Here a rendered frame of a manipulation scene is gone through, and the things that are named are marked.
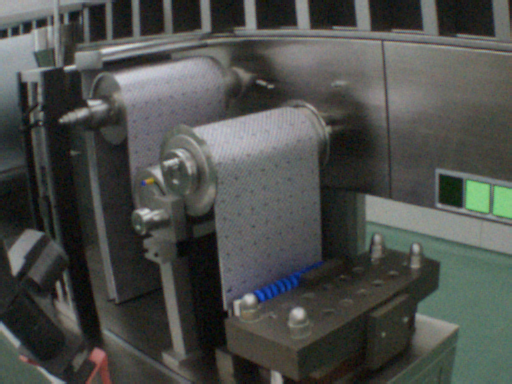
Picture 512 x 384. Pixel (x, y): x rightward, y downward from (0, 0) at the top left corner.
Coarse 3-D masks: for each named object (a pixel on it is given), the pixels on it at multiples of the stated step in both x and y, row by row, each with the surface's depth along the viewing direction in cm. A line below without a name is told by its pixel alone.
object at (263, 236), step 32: (256, 192) 109; (288, 192) 114; (224, 224) 105; (256, 224) 110; (288, 224) 115; (224, 256) 106; (256, 256) 111; (288, 256) 117; (320, 256) 123; (224, 288) 107; (256, 288) 112
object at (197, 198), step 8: (304, 112) 119; (176, 136) 105; (184, 136) 104; (168, 144) 108; (176, 144) 106; (184, 144) 104; (192, 144) 103; (320, 144) 118; (192, 152) 103; (200, 152) 102; (200, 160) 102; (200, 168) 103; (200, 176) 103; (208, 176) 102; (200, 184) 104; (208, 184) 102; (200, 192) 104; (184, 200) 108; (192, 200) 106; (200, 200) 105
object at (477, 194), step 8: (472, 184) 104; (480, 184) 102; (488, 184) 101; (472, 192) 104; (480, 192) 103; (488, 192) 101; (472, 200) 104; (480, 200) 103; (488, 200) 102; (472, 208) 105; (480, 208) 103; (488, 208) 102
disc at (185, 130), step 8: (176, 128) 105; (184, 128) 104; (192, 128) 103; (168, 136) 107; (192, 136) 103; (200, 136) 101; (200, 144) 102; (160, 152) 110; (208, 152) 101; (160, 160) 111; (208, 160) 101; (160, 168) 111; (208, 168) 102; (216, 176) 101; (216, 184) 101; (168, 192) 111; (208, 192) 103; (216, 192) 102; (208, 200) 103; (184, 208) 109; (192, 208) 107; (200, 208) 106; (208, 208) 104
